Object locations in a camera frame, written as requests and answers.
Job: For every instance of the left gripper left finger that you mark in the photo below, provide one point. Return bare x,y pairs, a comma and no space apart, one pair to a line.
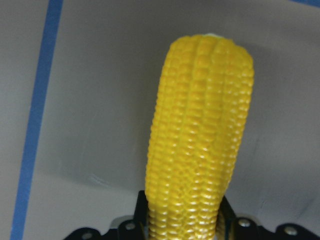
136,228

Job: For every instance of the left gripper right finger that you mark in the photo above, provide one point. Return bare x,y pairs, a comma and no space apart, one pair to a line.
229,226

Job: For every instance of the yellow corn cob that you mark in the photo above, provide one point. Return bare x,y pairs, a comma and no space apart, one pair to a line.
202,105

